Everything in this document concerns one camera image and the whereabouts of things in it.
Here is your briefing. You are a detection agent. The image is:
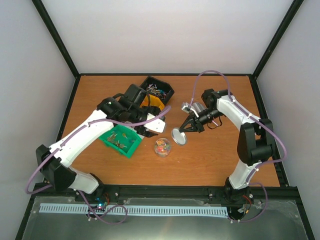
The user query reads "clear plastic cup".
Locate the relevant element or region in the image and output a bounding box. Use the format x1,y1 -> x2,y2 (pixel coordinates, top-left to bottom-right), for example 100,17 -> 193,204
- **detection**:
154,138 -> 172,157

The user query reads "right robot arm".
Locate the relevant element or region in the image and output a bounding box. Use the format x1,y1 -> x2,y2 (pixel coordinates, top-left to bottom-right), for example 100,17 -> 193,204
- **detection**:
171,88 -> 276,203

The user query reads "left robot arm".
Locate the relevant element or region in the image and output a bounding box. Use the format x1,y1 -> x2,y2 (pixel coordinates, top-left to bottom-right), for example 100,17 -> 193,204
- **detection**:
35,84 -> 169,202

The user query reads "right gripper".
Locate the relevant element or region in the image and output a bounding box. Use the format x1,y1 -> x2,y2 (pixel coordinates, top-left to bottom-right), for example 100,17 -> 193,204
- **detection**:
179,108 -> 223,133

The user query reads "white round lid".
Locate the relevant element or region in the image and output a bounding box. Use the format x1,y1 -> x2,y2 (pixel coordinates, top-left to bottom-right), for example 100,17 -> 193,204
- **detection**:
171,127 -> 187,146

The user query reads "light blue cable duct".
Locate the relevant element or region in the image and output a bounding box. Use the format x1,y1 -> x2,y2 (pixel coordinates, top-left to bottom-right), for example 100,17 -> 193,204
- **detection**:
38,203 -> 228,218

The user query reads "green plastic bin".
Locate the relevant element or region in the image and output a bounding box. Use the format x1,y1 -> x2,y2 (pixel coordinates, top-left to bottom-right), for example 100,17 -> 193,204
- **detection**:
98,125 -> 143,159

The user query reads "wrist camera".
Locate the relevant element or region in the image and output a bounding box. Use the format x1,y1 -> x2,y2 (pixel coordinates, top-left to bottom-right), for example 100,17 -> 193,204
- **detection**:
144,118 -> 166,133
181,102 -> 205,118

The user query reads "yellow plastic bin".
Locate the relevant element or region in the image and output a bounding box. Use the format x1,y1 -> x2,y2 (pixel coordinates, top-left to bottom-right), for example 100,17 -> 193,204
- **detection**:
140,94 -> 165,111

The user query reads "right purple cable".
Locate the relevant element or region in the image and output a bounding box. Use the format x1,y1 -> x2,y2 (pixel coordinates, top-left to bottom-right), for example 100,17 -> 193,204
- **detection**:
188,69 -> 288,223

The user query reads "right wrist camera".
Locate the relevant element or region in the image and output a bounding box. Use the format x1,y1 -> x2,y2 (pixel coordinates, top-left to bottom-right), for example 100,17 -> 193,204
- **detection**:
181,102 -> 205,118

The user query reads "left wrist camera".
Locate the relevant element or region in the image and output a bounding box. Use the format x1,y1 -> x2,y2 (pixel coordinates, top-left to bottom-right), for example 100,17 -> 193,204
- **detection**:
144,118 -> 166,133

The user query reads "black plastic bin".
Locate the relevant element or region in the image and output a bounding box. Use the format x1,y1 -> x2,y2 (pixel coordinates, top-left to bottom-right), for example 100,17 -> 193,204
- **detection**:
140,76 -> 175,105

